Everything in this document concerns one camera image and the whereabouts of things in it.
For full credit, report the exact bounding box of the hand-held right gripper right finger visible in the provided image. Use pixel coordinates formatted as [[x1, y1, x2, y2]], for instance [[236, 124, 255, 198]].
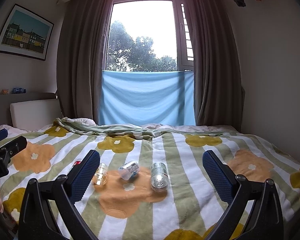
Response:
[[202, 150, 284, 240]]

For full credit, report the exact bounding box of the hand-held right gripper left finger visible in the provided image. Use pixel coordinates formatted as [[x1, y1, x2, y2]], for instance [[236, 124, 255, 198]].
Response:
[[19, 150, 101, 240]]

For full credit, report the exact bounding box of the red labelled bottle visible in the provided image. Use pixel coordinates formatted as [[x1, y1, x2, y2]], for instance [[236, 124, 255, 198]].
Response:
[[68, 158, 84, 174]]

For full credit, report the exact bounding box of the clear bottle gold cap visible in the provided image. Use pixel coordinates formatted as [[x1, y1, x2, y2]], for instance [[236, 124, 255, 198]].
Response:
[[92, 163, 109, 186]]

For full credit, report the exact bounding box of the grey bed headboard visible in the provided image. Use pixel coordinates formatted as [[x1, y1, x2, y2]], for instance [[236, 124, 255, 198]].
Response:
[[0, 91, 66, 128]]

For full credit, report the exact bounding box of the white headboard cushion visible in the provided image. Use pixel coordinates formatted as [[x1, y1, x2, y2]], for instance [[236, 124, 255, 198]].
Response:
[[10, 98, 65, 128]]

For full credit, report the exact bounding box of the clear plastic bottle upright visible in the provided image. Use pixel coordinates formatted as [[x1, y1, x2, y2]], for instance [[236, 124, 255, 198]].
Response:
[[150, 162, 170, 191]]

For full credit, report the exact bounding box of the floral striped blanket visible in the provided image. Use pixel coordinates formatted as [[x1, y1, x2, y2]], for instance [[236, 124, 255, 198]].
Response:
[[0, 117, 300, 240]]

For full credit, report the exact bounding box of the light blue cloth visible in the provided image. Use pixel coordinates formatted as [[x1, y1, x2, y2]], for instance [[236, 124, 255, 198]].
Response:
[[98, 70, 196, 126]]

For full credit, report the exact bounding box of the framed picture of houses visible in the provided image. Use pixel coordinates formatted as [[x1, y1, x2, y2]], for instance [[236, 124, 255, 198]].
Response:
[[0, 4, 55, 62]]

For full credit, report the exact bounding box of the brown curtain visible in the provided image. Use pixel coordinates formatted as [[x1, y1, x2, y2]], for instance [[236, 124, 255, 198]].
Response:
[[182, 0, 241, 127], [56, 0, 116, 126]]

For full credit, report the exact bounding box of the window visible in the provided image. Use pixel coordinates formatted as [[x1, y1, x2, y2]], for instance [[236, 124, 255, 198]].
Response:
[[104, 0, 194, 72]]

